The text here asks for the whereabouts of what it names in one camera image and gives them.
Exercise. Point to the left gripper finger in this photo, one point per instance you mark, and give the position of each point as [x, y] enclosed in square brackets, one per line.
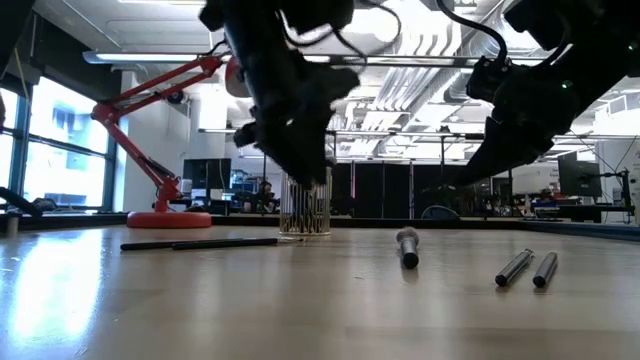
[285, 157]
[317, 167]

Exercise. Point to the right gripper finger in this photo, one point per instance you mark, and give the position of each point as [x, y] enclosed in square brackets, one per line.
[487, 145]
[515, 150]

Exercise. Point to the fluffy-headed thick makeup brush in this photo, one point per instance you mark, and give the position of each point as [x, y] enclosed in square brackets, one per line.
[409, 252]

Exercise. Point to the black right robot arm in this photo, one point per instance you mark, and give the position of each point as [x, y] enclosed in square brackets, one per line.
[600, 30]

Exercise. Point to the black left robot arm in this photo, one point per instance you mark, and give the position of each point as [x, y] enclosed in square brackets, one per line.
[320, 12]

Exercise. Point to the person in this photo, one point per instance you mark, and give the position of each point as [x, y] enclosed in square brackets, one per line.
[265, 192]

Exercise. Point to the black computer monitor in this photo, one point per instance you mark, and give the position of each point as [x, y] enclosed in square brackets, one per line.
[206, 175]
[579, 175]

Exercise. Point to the black partition screen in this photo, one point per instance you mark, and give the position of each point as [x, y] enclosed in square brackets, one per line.
[390, 190]

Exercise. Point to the red desk lamp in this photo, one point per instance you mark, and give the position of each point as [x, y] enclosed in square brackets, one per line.
[167, 220]

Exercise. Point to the overhead light bar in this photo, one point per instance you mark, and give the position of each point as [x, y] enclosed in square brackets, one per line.
[150, 56]

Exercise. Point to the large window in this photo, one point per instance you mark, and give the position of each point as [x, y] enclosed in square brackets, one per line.
[65, 175]

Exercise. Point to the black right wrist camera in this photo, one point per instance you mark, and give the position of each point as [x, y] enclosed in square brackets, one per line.
[487, 80]

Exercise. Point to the black aluminium table frame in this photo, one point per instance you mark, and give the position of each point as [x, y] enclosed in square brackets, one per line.
[380, 221]

